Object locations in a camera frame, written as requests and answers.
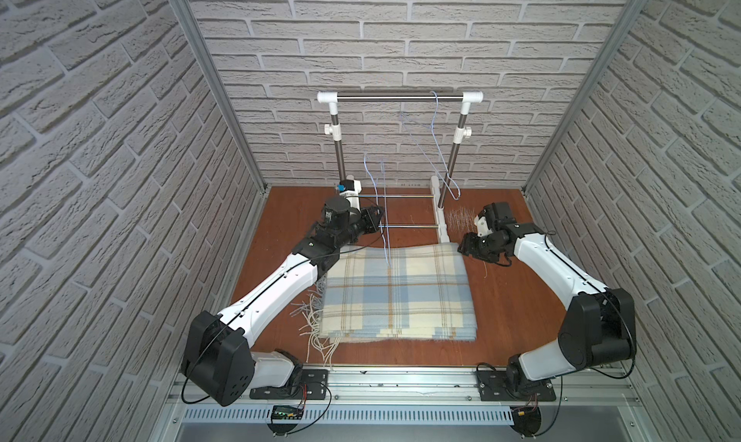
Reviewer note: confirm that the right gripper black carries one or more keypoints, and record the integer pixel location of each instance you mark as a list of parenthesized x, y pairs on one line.
[(462, 248)]

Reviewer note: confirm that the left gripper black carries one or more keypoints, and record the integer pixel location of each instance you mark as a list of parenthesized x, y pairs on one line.
[(370, 218)]

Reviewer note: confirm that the plaid blue cream scarf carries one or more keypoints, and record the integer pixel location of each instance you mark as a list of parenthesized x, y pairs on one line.
[(419, 293)]

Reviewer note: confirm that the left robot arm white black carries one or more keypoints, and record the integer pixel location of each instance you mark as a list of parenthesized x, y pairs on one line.
[(218, 355)]

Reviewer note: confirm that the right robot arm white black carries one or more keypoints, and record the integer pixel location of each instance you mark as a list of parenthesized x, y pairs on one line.
[(599, 324)]

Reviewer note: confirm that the loose scarf fringe threads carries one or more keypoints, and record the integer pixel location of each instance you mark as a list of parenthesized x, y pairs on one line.
[(461, 220)]

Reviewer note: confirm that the right round black connector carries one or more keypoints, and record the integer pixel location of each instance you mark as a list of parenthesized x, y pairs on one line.
[(527, 420)]

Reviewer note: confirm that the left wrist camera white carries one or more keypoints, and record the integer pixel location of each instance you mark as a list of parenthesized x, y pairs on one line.
[(350, 189)]

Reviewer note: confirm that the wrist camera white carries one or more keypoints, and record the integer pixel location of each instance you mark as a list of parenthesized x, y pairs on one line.
[(350, 189), (482, 226)]

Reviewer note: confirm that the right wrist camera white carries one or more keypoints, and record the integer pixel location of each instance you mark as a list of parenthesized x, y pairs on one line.
[(482, 226)]

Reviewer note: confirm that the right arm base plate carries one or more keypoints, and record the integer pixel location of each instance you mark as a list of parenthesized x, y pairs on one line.
[(510, 385)]

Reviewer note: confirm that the aluminium front rail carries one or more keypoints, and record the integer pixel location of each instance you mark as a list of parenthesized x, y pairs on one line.
[(440, 396)]

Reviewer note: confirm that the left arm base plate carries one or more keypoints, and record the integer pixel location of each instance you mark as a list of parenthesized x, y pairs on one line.
[(292, 390)]

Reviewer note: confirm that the left controller board with wires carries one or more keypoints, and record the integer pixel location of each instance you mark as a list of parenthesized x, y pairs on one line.
[(284, 420)]

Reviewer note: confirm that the left corner aluminium post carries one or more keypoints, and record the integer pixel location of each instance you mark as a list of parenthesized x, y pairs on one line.
[(197, 43)]

